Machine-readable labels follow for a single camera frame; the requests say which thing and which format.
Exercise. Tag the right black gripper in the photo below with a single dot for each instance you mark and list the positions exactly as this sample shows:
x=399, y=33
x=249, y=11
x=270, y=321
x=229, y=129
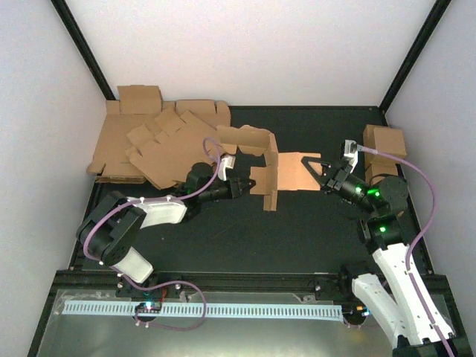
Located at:
x=338, y=175

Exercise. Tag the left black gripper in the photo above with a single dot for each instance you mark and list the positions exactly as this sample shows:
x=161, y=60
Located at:
x=235, y=190

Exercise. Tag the cardboard box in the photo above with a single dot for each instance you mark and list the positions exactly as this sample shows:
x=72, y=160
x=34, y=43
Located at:
x=383, y=139
x=376, y=172
x=283, y=171

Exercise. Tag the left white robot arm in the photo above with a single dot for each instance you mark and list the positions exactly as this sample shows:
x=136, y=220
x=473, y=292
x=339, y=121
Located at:
x=109, y=231

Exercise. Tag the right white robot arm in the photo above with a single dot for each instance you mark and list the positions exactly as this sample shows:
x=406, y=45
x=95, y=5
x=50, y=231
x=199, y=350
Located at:
x=402, y=305

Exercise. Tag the stack of flat cardboard blanks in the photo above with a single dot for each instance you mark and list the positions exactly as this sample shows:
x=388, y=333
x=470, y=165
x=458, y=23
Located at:
x=106, y=165

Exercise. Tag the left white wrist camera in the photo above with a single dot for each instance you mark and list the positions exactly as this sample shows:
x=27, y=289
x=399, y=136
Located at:
x=226, y=163

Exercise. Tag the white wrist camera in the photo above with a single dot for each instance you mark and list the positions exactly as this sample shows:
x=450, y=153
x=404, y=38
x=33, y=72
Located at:
x=226, y=163
x=349, y=153

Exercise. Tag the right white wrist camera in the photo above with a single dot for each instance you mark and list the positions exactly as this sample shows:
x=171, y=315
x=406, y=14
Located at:
x=349, y=153

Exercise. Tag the light blue slotted cable duct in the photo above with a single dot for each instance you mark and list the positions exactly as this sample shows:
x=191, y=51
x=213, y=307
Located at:
x=208, y=310

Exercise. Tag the right black frame post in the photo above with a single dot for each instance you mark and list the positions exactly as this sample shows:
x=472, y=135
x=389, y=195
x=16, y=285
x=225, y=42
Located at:
x=428, y=27

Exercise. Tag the black frame post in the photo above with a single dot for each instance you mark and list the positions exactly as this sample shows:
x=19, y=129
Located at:
x=81, y=44
x=428, y=27

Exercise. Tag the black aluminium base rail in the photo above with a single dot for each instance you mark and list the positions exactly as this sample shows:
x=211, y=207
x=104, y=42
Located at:
x=325, y=286

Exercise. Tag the left black frame post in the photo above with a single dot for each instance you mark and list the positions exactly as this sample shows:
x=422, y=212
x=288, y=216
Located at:
x=81, y=44

